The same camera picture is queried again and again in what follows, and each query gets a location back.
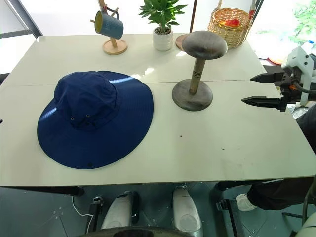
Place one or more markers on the red orange item in basket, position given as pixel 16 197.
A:
pixel 232 22

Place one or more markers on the dark wooden hat stand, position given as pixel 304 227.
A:
pixel 204 44

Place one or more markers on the green plant in white pot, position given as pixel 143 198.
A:
pixel 162 39

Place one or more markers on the orange plate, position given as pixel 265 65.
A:
pixel 276 61

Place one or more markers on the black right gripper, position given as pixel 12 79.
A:
pixel 291 85

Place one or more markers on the clear bottle with red contents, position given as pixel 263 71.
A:
pixel 251 11

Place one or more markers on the silver left robot leg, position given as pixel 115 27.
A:
pixel 118 212

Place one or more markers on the pale chair with dark frame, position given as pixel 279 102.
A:
pixel 306 228

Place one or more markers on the blue wide-brim hat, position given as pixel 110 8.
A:
pixel 103 128

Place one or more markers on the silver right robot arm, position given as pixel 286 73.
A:
pixel 312 97

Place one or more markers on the black table frame bar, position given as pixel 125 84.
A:
pixel 44 190
pixel 242 184

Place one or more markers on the person's white shoe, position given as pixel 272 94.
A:
pixel 244 202

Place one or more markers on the light wooden mug tree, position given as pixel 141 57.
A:
pixel 115 47

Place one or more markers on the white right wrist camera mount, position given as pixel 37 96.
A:
pixel 300 58

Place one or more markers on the silver right robot leg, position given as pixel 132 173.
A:
pixel 185 209

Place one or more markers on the woven wicker basket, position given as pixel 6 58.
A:
pixel 230 34

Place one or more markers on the round brown base with pole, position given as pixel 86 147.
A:
pixel 180 42

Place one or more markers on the silver robot leg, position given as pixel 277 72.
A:
pixel 185 209
pixel 118 212

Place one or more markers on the black floor clamp bracket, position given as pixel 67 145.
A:
pixel 95 212
pixel 228 212

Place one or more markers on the blue mug with yellow inside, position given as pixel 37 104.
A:
pixel 112 26

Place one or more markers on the person's dark trousered leg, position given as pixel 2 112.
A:
pixel 276 195

